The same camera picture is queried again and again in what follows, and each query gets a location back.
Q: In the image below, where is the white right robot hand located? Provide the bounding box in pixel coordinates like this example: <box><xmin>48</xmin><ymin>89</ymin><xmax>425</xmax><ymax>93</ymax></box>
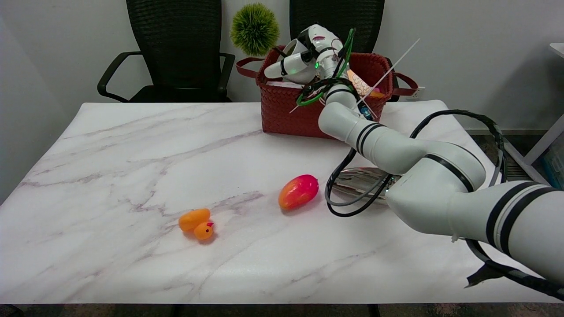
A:
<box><xmin>264</xmin><ymin>24</ymin><xmax>349</xmax><ymax>85</ymax></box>

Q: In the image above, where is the green ball plant white pot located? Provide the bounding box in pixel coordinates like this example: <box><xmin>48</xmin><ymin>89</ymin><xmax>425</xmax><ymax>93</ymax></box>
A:
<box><xmin>230</xmin><ymin>3</ymin><xmax>318</xmax><ymax>84</ymax></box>

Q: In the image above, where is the red woven basket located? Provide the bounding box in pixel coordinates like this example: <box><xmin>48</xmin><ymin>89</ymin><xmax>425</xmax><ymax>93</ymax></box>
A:
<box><xmin>236</xmin><ymin>45</ymin><xmax>419</xmax><ymax>140</ymax></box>

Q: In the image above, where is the blue storage box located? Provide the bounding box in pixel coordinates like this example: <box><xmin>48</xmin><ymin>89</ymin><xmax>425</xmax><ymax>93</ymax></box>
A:
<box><xmin>542</xmin><ymin>132</ymin><xmax>564</xmax><ymax>210</ymax></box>

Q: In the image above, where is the black mesh office chair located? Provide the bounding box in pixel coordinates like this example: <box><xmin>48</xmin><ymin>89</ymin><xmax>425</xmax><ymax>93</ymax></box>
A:
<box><xmin>289</xmin><ymin>0</ymin><xmax>400</xmax><ymax>102</ymax></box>

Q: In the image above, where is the orange popcorn box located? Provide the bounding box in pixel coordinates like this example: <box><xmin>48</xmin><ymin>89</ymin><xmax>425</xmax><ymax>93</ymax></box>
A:
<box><xmin>346</xmin><ymin>68</ymin><xmax>385</xmax><ymax>99</ymax></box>

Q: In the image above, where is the white zip tie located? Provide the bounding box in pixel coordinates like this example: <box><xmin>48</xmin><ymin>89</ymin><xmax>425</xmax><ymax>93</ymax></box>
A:
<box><xmin>289</xmin><ymin>38</ymin><xmax>421</xmax><ymax>114</ymax></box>

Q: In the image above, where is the silver metal scoop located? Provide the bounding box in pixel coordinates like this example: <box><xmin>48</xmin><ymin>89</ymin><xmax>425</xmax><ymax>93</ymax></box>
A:
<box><xmin>330</xmin><ymin>167</ymin><xmax>401</xmax><ymax>204</ymax></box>

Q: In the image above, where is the red orange toy mango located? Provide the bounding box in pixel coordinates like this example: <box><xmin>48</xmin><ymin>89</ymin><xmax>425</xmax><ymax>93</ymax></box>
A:
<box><xmin>278</xmin><ymin>174</ymin><xmax>319</xmax><ymax>210</ymax></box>

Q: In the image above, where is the black office chair with armrests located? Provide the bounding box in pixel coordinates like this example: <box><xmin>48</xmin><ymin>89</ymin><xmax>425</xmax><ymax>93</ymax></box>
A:
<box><xmin>97</xmin><ymin>0</ymin><xmax>236</xmax><ymax>103</ymax></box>

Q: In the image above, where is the orange rubber duck toy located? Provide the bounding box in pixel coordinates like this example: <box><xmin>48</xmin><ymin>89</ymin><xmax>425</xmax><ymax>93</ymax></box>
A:
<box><xmin>178</xmin><ymin>208</ymin><xmax>215</xmax><ymax>241</ymax></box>

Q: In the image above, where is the white side desk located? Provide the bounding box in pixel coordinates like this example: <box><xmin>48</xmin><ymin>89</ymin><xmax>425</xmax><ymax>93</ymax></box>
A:
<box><xmin>497</xmin><ymin>43</ymin><xmax>564</xmax><ymax>197</ymax></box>

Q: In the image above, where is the green robot cable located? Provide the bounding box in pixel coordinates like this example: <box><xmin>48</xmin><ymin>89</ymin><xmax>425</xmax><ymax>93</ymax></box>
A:
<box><xmin>296</xmin><ymin>28</ymin><xmax>356</xmax><ymax>107</ymax></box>

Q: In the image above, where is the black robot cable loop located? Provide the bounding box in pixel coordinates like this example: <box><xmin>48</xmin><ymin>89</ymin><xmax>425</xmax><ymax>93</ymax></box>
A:
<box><xmin>325</xmin><ymin>109</ymin><xmax>564</xmax><ymax>301</ymax></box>

